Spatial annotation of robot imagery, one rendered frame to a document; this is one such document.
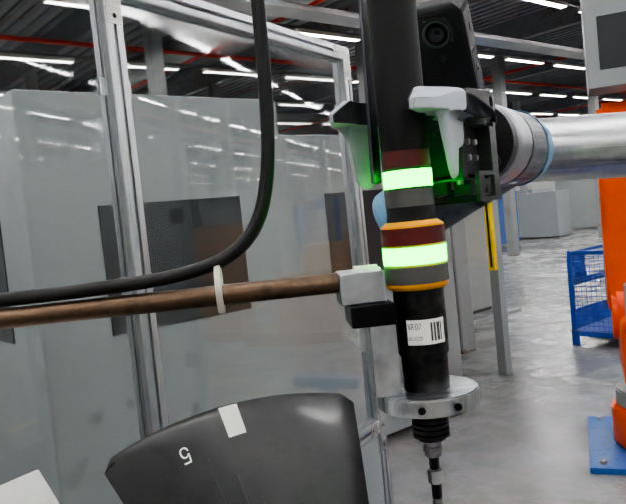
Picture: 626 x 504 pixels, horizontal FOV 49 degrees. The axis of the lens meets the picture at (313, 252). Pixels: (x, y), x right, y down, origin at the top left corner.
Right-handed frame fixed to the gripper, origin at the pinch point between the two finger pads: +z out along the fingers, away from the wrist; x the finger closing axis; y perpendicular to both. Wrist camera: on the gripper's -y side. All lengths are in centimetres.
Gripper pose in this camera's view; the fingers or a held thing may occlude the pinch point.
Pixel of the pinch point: (377, 101)
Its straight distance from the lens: 45.7
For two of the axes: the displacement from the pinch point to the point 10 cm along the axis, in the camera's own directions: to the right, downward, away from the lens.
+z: -5.2, 1.0, -8.5
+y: 1.0, 9.9, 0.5
